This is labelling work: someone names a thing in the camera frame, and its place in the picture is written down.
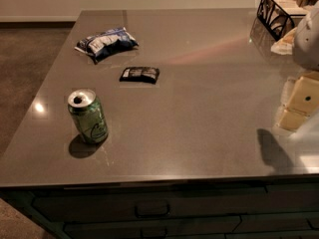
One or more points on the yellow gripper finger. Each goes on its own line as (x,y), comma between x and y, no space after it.
(299,100)

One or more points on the black rxbar chocolate bar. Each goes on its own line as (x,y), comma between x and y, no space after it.
(140,74)

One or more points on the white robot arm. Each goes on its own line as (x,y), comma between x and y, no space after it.
(305,49)

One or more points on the green soda can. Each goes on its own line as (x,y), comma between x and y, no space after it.
(87,113)

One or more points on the blue white chip bag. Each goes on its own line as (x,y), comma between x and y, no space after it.
(106,44)

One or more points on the black wire basket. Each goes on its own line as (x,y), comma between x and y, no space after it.
(281,16)

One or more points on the dark drawer handle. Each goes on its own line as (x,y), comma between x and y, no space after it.
(152,209)

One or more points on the lower drawer handle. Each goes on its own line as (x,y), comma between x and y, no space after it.
(153,233)

